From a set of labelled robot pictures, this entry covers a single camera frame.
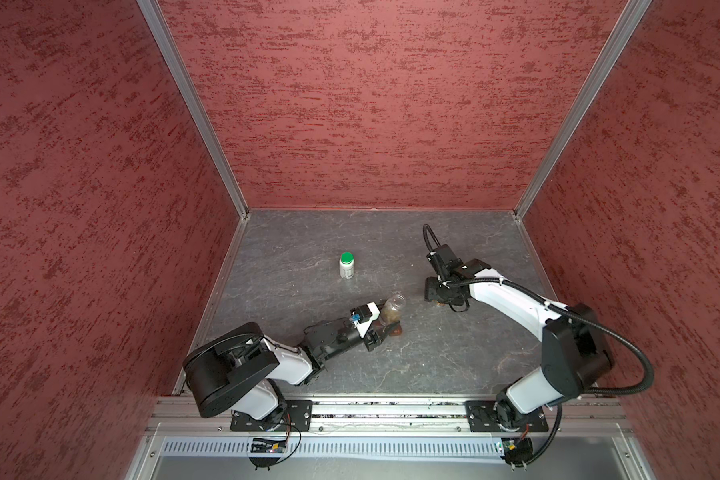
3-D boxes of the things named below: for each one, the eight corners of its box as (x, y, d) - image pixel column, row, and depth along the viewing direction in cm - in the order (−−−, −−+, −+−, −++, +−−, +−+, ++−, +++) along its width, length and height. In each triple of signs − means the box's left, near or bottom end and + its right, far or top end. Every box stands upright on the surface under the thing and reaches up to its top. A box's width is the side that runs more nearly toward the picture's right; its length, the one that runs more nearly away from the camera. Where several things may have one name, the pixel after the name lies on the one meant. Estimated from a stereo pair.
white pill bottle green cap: (341, 279, 102) (339, 262, 94) (342, 269, 105) (340, 251, 97) (354, 279, 102) (353, 262, 94) (354, 269, 105) (353, 251, 97)
